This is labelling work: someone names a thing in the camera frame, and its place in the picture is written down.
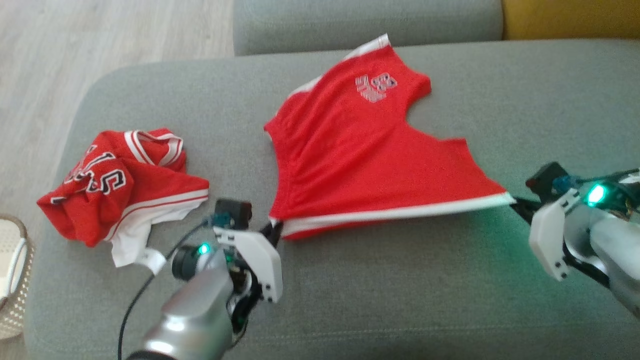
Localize red basketball jersey white sleeves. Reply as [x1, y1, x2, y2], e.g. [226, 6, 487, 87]
[36, 128, 210, 268]

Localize grey sofa back cushion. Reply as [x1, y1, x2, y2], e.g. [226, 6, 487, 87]
[232, 0, 504, 56]

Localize white cable label tag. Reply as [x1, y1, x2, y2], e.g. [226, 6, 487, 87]
[142, 248, 167, 275]

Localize red shorts white trim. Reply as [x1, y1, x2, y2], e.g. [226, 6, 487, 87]
[264, 33, 517, 241]

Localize grey sofa seat cushion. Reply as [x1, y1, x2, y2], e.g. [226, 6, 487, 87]
[22, 39, 640, 360]

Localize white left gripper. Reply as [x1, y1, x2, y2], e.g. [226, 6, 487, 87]
[213, 221, 284, 332]

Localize yellow cushion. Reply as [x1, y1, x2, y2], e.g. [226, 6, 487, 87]
[501, 0, 640, 41]

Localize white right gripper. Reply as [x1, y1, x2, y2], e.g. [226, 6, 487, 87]
[510, 172, 640, 289]

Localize woven laundry basket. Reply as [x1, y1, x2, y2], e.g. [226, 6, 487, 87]
[0, 215, 35, 341]

